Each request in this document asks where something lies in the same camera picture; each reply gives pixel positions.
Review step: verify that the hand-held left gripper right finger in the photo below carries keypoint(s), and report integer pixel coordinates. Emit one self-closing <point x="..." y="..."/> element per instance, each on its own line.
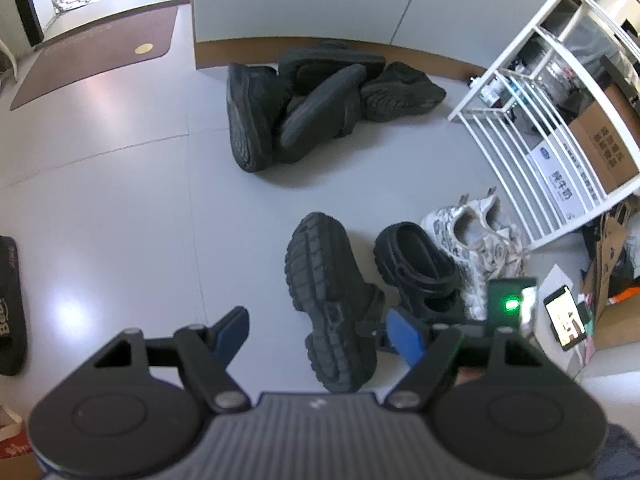
<point x="406" y="335"/>

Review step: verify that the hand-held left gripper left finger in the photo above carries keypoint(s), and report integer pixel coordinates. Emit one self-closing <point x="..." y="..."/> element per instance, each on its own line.
<point x="231" y="332"/>

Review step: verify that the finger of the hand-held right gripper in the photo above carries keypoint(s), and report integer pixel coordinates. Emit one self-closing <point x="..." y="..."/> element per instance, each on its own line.
<point x="384" y="344"/>

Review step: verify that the white lace-up sneaker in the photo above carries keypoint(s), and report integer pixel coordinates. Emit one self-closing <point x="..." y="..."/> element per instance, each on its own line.
<point x="500" y="245"/>
<point x="450" y="240"/>

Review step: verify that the black chunky clog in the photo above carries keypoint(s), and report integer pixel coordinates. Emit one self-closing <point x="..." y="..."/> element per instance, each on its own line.
<point x="415" y="270"/>
<point x="325" y="300"/>

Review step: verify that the black sneaker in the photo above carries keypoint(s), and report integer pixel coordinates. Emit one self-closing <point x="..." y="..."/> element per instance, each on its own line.
<point x="400" y="92"/>
<point x="250" y="125"/>

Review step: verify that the white shoe rack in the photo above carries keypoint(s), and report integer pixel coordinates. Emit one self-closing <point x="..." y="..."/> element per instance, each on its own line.
<point x="515" y="42"/>

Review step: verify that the white paper sheet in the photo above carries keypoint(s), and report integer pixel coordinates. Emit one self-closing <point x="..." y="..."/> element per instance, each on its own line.
<point x="555" y="277"/>

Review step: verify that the black smartphone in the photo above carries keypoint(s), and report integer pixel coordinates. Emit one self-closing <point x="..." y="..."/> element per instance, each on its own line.
<point x="565" y="317"/>

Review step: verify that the white printed carton box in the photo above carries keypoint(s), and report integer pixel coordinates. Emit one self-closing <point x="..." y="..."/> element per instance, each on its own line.
<point x="560" y="180"/>

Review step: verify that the brown cardboard box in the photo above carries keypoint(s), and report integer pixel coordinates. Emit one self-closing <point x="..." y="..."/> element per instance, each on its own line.
<point x="610" y="135"/>

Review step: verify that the black printed slide sandal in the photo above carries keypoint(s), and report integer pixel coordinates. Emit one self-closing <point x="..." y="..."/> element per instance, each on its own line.
<point x="12" y="310"/>

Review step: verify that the red and white paper bag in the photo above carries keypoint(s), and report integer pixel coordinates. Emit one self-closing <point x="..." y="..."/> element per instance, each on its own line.
<point x="12" y="440"/>

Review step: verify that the clear plastic container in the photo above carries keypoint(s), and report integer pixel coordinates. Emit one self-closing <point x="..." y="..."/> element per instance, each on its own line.
<point x="585" y="45"/>

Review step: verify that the brown door mat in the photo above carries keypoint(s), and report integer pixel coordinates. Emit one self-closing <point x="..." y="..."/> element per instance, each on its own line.
<point x="100" y="50"/>

